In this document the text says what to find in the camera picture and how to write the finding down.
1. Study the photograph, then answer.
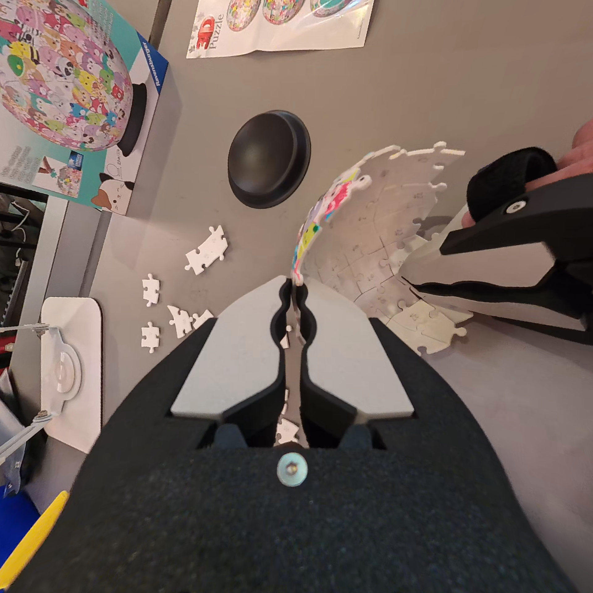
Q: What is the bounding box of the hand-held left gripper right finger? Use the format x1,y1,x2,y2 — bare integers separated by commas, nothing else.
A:
296,283,415,418

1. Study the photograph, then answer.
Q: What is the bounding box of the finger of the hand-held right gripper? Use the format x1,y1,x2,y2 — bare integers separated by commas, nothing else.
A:
401,208,557,288
414,286,588,332

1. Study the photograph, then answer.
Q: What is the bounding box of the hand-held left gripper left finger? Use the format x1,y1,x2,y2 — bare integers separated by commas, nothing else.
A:
170,275,286,420

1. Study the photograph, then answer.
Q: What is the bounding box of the partly built colourful puzzle ball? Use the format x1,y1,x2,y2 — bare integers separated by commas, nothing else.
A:
291,141,473,355

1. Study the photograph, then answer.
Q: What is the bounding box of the group of white puzzle pieces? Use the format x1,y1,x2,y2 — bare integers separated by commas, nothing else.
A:
141,225,299,445

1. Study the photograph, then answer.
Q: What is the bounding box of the black round puzzle stand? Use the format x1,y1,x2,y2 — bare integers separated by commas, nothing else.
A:
227,110,312,209

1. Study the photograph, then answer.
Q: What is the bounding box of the printed puzzle box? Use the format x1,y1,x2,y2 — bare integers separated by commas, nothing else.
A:
0,0,168,216

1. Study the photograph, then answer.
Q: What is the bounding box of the person's right hand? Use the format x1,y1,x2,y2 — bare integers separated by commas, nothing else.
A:
526,123,593,191

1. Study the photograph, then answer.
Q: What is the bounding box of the white flat pad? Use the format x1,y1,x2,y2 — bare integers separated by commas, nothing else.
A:
41,296,103,454

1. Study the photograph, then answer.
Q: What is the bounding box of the clear glass holder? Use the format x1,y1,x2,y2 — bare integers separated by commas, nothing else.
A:
0,324,82,464

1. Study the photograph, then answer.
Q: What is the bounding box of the yellow plastic bin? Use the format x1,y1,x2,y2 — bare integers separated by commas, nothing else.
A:
0,491,70,591

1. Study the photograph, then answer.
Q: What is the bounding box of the blue plastic bin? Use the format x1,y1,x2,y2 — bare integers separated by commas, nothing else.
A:
0,491,40,570

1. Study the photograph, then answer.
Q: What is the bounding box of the printed sticker sheet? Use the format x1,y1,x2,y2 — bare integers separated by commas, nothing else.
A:
186,0,375,58

